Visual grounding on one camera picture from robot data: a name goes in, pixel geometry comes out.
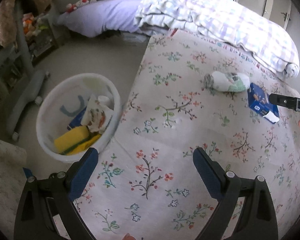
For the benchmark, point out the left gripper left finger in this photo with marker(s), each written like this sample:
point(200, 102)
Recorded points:
point(41, 200)

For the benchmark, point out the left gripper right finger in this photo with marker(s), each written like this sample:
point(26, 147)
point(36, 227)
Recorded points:
point(257, 219)

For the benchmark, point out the blue snack box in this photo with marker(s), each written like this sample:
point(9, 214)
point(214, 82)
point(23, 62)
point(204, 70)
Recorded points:
point(258, 101)

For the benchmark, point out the yellow sponge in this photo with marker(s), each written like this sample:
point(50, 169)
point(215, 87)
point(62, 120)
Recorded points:
point(71, 138)

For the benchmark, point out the white trash bin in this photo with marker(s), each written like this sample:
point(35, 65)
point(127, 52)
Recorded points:
point(64, 108)

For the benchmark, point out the crumpled white plastic bottle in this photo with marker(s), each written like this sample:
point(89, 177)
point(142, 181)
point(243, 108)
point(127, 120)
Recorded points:
point(226, 82)

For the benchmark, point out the white door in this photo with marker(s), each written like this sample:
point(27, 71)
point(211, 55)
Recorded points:
point(278, 11)

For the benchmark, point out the floral bed quilt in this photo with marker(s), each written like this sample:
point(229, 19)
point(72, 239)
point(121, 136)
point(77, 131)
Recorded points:
point(146, 184)

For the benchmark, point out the cluttered toy shelf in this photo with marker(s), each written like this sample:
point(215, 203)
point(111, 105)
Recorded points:
point(39, 36)

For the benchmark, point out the plaid folded duvet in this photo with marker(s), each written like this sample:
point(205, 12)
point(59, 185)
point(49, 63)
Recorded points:
point(229, 22)

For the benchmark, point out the lavender bed sheet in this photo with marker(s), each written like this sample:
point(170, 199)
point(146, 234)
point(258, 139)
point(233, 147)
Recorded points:
point(93, 19)

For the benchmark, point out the red white plush toy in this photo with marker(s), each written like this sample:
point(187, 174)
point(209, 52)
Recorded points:
point(72, 7)

